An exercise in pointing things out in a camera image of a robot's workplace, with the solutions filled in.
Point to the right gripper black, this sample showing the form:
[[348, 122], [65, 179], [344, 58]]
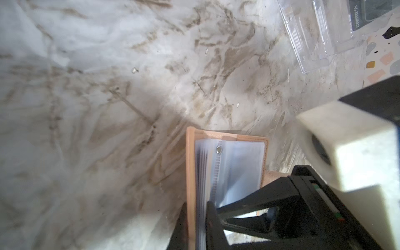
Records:
[[297, 212]]

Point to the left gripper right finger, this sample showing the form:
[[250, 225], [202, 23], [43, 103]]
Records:
[[215, 236]]

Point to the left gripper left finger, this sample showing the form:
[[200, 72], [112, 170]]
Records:
[[179, 238]]

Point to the pink leather card holder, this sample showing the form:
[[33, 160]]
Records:
[[221, 168]]

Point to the clear acrylic card tray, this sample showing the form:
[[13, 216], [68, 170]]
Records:
[[320, 29]]

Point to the black card top left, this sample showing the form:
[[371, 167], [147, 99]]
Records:
[[363, 12]]

